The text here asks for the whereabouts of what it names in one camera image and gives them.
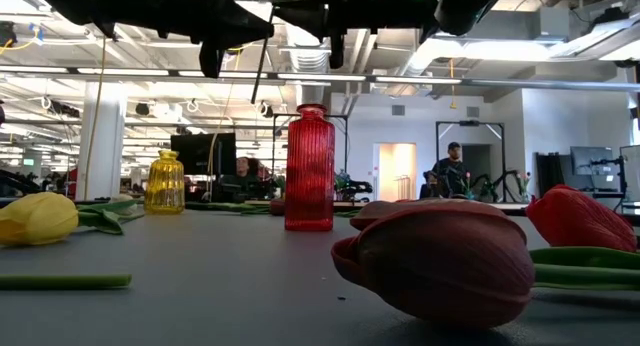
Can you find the red ribbed glass vase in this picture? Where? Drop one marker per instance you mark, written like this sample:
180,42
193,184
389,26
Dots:
310,176

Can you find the green exit sign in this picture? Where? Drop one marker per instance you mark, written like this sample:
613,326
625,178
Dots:
28,162

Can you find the person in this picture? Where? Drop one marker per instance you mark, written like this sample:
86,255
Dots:
242,167
452,171

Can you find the yellow ribbed glass vase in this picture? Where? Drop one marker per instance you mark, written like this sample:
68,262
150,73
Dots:
165,186

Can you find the black metal rig frame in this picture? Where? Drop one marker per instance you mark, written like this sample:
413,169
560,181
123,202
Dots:
469,123

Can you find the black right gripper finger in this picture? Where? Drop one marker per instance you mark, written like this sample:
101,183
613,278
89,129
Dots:
305,13
337,51

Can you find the dark desk monitor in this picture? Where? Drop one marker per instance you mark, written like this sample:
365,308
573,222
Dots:
590,161

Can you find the black background monitor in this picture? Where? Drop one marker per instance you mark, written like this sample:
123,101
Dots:
200,153

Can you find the grey wall vent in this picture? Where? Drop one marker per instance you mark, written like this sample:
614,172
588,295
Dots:
398,110
473,112

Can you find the cream artificial tulip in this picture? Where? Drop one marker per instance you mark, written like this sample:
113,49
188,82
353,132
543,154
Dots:
121,200

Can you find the white building column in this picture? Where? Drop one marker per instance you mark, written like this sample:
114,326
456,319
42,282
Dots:
112,146

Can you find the red artificial tulip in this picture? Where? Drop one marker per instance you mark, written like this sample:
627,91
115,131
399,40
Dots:
580,221
276,207
440,266

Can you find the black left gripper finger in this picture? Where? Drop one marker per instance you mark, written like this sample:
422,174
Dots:
240,26
212,61

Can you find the black background frame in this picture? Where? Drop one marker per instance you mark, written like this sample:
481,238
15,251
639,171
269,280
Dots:
20,182

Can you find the black standing panel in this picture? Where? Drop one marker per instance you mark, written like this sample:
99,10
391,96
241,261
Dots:
549,173

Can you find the black background robot arm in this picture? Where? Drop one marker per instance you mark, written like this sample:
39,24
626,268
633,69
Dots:
352,188
487,191

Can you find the green flower stem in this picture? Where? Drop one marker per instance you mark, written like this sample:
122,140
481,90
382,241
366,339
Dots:
262,56

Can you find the lit orange doorway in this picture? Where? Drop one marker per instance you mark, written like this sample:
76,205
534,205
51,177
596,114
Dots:
397,171

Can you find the black overhead device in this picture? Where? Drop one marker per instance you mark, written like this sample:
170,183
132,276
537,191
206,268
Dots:
6,33

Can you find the black ceiling camera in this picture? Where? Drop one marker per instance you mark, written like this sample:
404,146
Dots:
267,110
142,109

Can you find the grey desk monitor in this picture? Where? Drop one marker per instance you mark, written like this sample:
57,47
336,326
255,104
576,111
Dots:
631,166

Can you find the grey horizontal metal bar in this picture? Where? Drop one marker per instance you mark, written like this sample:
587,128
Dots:
550,84

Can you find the background pink tulips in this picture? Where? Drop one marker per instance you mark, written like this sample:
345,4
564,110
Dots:
468,176
523,178

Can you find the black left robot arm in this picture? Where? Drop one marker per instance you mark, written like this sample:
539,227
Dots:
65,3

